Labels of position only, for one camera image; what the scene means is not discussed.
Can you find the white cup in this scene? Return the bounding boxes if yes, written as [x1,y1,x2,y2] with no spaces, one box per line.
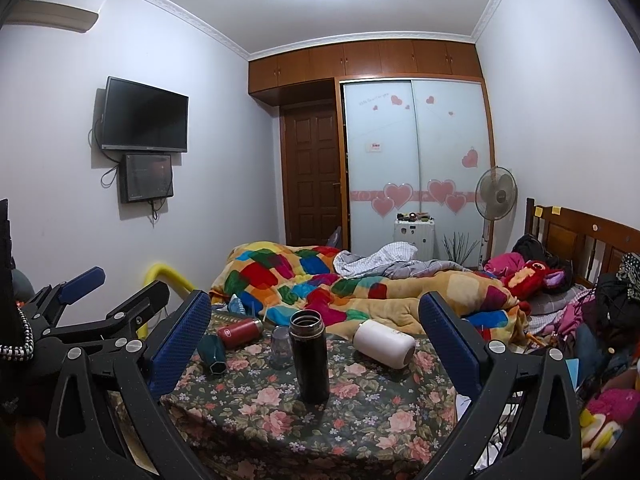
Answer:
[352,320,417,367]

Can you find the small wall monitor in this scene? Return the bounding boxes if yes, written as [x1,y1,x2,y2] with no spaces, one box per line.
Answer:
[119,153,175,205]

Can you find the floral tablecloth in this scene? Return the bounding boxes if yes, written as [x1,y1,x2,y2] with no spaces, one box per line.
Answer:
[159,309,482,480]

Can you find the wall television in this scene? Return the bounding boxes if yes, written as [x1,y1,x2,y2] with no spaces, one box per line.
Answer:
[94,76,190,154]

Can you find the yellow foam tube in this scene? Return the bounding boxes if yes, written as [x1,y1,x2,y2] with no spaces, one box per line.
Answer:
[138,261,197,342]

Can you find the dark green cup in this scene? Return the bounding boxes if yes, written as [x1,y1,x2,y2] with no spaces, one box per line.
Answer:
[196,334,227,376]

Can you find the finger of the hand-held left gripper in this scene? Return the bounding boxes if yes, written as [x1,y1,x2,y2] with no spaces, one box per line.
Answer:
[50,280,172,357]
[22,266,107,332]

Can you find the black thermos cup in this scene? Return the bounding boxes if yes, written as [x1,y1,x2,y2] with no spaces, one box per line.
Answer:
[289,310,331,405]

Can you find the red plush toy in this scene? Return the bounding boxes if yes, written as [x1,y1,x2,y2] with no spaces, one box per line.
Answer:
[502,259,572,302]

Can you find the dried twig decoration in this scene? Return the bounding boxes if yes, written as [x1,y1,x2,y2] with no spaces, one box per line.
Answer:
[442,231,482,267]

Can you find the red bottle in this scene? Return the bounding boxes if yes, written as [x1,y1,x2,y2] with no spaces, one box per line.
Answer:
[216,318,264,350]

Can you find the frosted wardrobe with hearts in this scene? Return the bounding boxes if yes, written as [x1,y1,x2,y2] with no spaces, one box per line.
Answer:
[339,78,497,267]

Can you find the clear glass cup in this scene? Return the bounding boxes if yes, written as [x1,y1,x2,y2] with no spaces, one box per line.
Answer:
[270,326,294,371]

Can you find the brown wooden door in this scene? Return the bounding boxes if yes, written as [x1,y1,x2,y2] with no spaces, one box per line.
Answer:
[279,102,347,251]

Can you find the wooden headboard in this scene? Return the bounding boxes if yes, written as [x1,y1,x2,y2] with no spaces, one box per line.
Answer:
[525,198,640,288]

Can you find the pink cloth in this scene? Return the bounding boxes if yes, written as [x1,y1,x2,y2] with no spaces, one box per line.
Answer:
[486,252,527,280]

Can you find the yellow and pink toys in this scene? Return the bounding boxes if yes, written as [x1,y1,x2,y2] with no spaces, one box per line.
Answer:
[579,387,637,462]

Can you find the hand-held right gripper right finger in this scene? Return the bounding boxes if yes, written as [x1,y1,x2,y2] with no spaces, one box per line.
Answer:
[415,291,584,480]

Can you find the wooden overhead cabinets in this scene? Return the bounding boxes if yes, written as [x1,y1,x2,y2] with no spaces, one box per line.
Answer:
[248,40,485,109]

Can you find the colourful patchwork quilt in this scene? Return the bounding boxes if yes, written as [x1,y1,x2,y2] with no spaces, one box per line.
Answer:
[210,242,532,347]

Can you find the pile of clothes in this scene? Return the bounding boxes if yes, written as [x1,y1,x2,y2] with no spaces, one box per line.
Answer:
[514,234,640,411]

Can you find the white air conditioner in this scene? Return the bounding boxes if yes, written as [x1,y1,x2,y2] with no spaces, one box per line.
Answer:
[4,0,114,35]

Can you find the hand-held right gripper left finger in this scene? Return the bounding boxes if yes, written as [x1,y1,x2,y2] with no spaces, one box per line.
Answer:
[44,289,221,480]

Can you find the standing fan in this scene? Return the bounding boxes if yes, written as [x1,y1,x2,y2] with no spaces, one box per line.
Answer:
[475,166,519,262]

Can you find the grey striped cloth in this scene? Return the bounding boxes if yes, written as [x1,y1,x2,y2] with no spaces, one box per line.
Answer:
[334,241,467,279]

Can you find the black coiled cable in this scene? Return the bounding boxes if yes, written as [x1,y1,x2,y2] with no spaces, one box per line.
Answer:
[0,304,35,360]

